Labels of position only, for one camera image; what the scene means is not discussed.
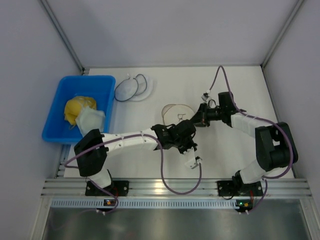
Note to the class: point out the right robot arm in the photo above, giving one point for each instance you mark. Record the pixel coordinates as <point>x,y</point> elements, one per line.
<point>274,144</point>

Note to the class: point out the yellow bra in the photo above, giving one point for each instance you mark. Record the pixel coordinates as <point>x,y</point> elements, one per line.
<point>74,107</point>

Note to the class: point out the blue plastic bin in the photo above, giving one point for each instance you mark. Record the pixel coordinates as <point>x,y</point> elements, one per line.
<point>99,87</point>

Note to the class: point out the pale green bra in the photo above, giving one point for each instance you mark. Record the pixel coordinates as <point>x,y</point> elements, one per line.
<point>90,119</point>

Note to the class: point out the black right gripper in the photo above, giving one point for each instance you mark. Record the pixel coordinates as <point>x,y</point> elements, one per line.
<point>202,115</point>

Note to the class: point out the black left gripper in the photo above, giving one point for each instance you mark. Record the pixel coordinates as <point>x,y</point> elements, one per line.
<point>187,145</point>

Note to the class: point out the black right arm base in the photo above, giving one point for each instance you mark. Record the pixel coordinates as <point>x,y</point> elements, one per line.
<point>229,188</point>

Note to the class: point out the white mesh laundry bag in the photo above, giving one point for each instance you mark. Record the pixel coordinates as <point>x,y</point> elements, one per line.
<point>135,88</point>
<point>176,113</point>

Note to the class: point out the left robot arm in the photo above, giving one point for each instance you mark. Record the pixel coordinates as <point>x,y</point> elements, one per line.
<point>95,147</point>

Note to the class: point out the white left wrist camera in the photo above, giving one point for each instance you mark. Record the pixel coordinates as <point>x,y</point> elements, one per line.
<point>191,160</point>

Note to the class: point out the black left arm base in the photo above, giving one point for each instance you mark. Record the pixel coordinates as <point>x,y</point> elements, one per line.
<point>118,188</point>

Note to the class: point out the aluminium front rail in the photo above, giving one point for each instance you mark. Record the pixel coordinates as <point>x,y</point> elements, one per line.
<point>209,188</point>

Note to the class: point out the perforated cable tray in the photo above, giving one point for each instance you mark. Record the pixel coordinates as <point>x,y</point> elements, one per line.
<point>144,203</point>

